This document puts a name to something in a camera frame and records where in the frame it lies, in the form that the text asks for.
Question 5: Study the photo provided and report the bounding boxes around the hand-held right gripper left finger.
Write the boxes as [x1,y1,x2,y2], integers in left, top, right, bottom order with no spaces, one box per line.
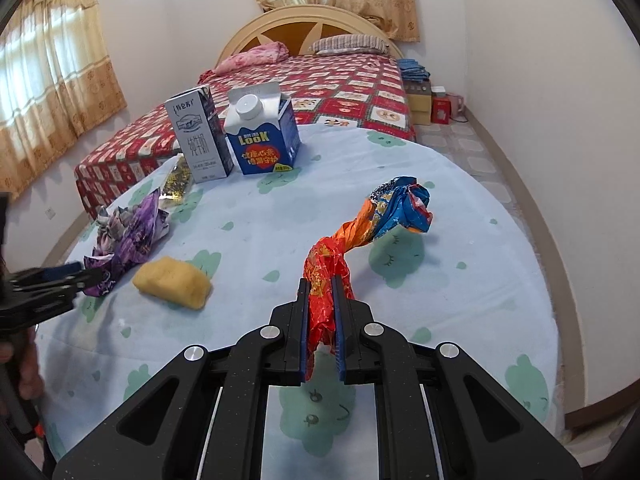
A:
[52,277,311,480]

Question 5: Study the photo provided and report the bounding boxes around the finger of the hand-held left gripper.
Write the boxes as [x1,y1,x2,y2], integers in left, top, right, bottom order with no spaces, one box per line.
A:
[15,275,108,312]
[10,263,103,286]

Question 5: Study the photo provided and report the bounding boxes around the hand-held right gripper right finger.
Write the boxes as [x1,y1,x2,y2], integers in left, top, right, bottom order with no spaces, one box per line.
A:
[332,275,583,480]

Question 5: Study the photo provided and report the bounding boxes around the orange and blue foil wrapper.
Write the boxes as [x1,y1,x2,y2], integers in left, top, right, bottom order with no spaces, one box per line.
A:
[302,176,435,383]

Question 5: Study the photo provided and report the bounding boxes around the purple wrapper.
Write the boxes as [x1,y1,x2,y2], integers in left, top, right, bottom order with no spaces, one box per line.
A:
[82,187,172,297]

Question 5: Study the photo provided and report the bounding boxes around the person's left hand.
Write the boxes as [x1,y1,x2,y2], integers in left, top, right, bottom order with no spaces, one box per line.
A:
[0,330,46,402]

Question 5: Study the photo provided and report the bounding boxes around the yellow sponge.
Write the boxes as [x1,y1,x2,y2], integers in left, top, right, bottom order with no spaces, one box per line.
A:
[132,256,213,311]

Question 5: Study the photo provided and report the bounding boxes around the small clear patterned packet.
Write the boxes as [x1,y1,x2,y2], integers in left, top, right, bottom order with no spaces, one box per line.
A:
[159,155,196,208]

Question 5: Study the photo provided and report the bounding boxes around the blue and white carton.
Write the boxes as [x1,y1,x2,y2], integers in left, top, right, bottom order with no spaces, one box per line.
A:
[223,81,302,177]

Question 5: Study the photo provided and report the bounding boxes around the grey milk carton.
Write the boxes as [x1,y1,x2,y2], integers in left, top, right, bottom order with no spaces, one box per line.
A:
[165,85,235,184]

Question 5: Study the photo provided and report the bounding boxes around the red box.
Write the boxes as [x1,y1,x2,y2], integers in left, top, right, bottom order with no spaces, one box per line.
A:
[431,96,453,125]

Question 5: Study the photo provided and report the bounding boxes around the bed with red quilt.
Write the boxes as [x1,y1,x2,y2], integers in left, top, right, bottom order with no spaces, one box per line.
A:
[74,55,417,221]

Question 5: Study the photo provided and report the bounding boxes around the blue folded clothes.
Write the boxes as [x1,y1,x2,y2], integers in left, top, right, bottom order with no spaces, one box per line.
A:
[397,58,432,82]

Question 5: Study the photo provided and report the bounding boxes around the pink blanket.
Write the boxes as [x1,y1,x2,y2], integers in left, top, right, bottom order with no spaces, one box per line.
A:
[199,42,290,83]

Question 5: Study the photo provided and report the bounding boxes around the striped pillow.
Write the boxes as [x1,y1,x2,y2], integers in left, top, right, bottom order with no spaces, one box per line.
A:
[307,35,390,57]

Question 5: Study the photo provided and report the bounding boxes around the cream wooden headboard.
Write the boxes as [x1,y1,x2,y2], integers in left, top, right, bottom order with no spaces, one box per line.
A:
[215,6,405,73]

